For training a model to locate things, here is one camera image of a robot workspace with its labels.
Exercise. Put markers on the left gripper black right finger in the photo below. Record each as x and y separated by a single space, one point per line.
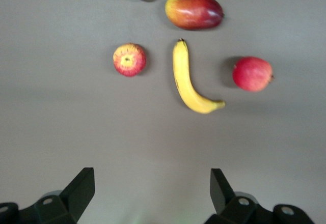
224 201

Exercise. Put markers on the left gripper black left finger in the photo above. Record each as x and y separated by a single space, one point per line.
76 196

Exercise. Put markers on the yellow banana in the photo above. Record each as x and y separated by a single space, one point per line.
182 76

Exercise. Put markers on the red yellow striped apple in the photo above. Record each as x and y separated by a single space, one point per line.
130 59

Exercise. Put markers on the large table cover mat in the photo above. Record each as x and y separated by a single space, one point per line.
63 107

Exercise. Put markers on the red yellow mango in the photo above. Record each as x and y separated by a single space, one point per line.
194 11

